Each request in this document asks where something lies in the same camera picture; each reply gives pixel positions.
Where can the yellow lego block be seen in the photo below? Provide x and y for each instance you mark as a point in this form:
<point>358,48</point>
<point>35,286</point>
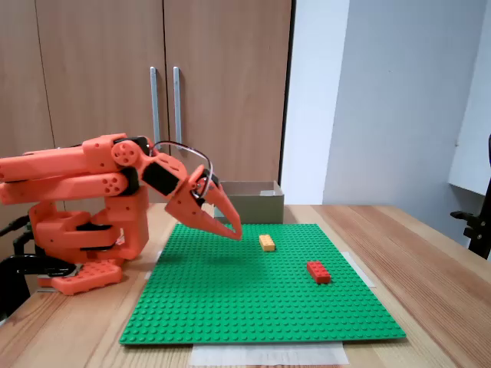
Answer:
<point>267,243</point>

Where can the open cardboard box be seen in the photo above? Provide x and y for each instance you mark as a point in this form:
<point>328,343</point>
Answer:
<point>261,209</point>

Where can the black stand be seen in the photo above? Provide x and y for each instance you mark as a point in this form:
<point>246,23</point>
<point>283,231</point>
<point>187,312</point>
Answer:
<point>479,237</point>

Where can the black table clamp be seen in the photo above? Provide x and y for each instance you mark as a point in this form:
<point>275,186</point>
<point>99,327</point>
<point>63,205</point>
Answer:
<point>15,283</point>

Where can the short masking tape strip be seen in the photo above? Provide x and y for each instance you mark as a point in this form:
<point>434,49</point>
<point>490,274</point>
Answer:
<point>362,270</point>

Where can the white panel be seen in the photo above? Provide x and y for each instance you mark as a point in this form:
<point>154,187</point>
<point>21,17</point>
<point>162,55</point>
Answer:
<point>475,115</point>

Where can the long masking tape strip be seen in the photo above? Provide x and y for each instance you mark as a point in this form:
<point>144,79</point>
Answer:
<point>268,354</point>

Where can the red lego block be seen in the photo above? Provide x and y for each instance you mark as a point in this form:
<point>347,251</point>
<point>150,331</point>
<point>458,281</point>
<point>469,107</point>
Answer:
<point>318,272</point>

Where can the wooden cabinet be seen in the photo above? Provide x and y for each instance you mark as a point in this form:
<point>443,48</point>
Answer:
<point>230,76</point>

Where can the green lego baseplate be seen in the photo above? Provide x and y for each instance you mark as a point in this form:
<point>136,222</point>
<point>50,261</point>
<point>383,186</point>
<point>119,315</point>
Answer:
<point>249,299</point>

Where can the small masking tape strip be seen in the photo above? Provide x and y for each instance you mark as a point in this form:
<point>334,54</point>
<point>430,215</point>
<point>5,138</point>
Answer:
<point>153,266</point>

